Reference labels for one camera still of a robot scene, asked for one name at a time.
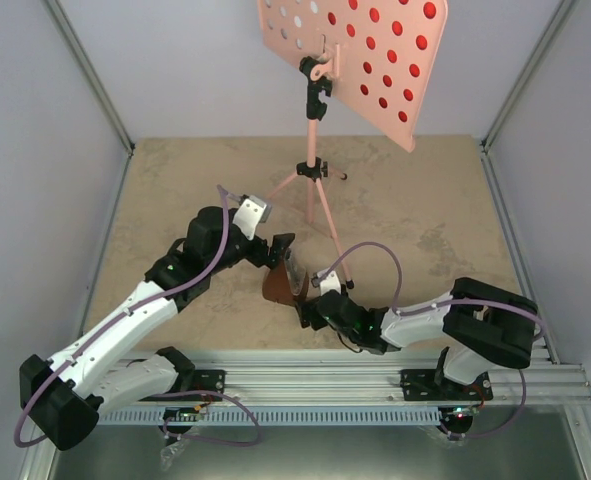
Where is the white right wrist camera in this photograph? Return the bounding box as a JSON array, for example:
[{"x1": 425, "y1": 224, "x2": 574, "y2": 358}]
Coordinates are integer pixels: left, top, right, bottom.
[{"x1": 311, "y1": 269, "x2": 342, "y2": 295}]

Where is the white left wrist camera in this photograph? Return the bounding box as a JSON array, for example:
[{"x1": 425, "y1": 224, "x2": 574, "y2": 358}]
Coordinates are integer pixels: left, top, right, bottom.
[{"x1": 233, "y1": 195, "x2": 272, "y2": 240}]

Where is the brown wooden metronome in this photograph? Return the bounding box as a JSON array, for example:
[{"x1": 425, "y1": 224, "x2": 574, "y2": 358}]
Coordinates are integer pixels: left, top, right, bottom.
[{"x1": 261, "y1": 261, "x2": 308, "y2": 306}]

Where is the aluminium right corner frame post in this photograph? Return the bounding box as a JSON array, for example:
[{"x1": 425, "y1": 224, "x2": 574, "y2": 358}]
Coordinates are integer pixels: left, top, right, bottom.
[{"x1": 479, "y1": 0, "x2": 579, "y2": 364}]

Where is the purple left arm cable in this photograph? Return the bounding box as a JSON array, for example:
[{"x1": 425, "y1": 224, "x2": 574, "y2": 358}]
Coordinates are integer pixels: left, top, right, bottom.
[{"x1": 14, "y1": 184, "x2": 241, "y2": 447}]

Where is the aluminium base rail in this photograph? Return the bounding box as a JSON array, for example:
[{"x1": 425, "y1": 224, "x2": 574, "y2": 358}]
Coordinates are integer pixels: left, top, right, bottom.
[{"x1": 109, "y1": 348, "x2": 591, "y2": 407}]

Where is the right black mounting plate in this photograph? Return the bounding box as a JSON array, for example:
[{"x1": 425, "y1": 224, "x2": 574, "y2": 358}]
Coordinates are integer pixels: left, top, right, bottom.
[{"x1": 400, "y1": 369, "x2": 494, "y2": 402}]

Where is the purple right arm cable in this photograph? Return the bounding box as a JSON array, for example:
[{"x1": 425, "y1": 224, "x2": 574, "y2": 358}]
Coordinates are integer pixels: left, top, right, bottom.
[{"x1": 324, "y1": 242, "x2": 546, "y2": 341}]

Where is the clear plastic bag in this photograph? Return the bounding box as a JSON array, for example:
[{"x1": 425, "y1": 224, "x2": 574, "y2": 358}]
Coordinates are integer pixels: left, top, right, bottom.
[{"x1": 160, "y1": 437, "x2": 191, "y2": 472}]

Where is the black mounting plate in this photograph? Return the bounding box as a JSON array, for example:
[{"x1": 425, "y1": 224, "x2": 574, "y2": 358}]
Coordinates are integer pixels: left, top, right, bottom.
[
  {"x1": 171, "y1": 369, "x2": 226, "y2": 403},
  {"x1": 400, "y1": 369, "x2": 494, "y2": 402}
]

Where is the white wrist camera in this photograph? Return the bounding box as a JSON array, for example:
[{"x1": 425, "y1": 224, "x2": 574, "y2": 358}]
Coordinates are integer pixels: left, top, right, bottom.
[
  {"x1": 311, "y1": 269, "x2": 342, "y2": 295},
  {"x1": 233, "y1": 195, "x2": 272, "y2": 240}
]

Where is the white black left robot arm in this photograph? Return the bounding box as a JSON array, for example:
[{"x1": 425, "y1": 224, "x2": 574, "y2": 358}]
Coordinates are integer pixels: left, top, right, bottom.
[{"x1": 19, "y1": 198, "x2": 295, "y2": 451}]

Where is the clear plastic metronome cover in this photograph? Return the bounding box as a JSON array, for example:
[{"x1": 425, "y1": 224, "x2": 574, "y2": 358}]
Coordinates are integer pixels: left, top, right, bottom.
[{"x1": 284, "y1": 249, "x2": 309, "y2": 298}]

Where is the aluminium left corner frame post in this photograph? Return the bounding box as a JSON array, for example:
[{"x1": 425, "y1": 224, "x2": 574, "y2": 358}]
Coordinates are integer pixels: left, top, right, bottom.
[{"x1": 42, "y1": 0, "x2": 135, "y2": 157}]

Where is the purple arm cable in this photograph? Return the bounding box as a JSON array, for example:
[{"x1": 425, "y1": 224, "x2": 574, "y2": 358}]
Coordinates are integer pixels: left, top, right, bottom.
[
  {"x1": 324, "y1": 242, "x2": 546, "y2": 341},
  {"x1": 14, "y1": 184, "x2": 241, "y2": 447}
]

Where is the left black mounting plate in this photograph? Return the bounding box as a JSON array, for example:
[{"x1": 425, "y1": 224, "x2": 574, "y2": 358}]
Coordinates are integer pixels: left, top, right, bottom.
[{"x1": 171, "y1": 369, "x2": 226, "y2": 403}]

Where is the aluminium corner frame post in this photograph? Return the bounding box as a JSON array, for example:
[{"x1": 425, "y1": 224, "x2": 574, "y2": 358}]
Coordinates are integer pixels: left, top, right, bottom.
[
  {"x1": 479, "y1": 0, "x2": 579, "y2": 364},
  {"x1": 42, "y1": 0, "x2": 135, "y2": 157}
]

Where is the pink music stand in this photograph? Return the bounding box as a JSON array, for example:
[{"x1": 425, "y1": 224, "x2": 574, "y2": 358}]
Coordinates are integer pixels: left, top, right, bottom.
[{"x1": 256, "y1": 0, "x2": 450, "y2": 290}]

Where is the grey slotted cable duct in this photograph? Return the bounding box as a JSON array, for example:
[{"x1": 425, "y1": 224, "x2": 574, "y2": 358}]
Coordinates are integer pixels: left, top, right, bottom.
[{"x1": 99, "y1": 405, "x2": 441, "y2": 427}]

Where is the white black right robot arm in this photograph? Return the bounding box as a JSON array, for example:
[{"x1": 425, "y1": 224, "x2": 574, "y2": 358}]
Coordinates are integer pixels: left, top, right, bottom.
[{"x1": 296, "y1": 277, "x2": 545, "y2": 399}]

